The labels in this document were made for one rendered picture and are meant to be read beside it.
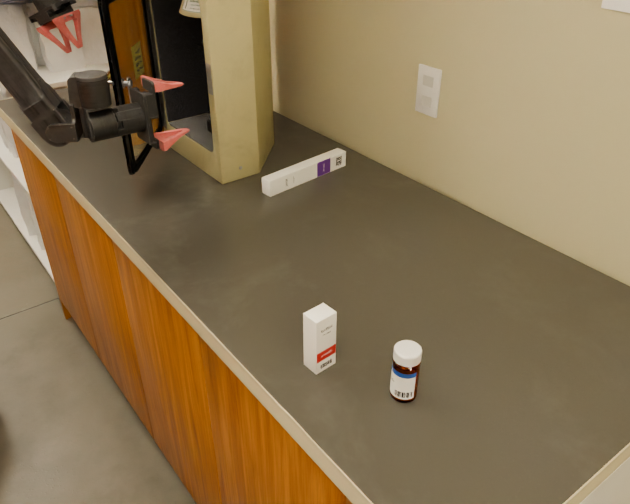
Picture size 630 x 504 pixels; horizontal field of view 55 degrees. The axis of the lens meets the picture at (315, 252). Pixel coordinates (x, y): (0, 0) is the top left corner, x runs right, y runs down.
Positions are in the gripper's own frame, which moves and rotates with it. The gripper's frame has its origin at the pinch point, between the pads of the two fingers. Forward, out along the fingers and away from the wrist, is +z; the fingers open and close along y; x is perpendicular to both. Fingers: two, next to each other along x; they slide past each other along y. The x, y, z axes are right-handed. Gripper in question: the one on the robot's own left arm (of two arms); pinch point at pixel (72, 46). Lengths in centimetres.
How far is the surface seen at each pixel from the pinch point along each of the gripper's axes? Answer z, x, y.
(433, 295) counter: 63, 13, -75
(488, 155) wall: 55, -27, -77
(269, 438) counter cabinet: 69, 46, -54
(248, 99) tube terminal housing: 26.0, -16.1, -28.2
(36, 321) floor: 89, -6, 121
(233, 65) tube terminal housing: 17.2, -13.9, -30.2
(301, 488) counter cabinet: 75, 50, -61
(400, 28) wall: 25, -42, -58
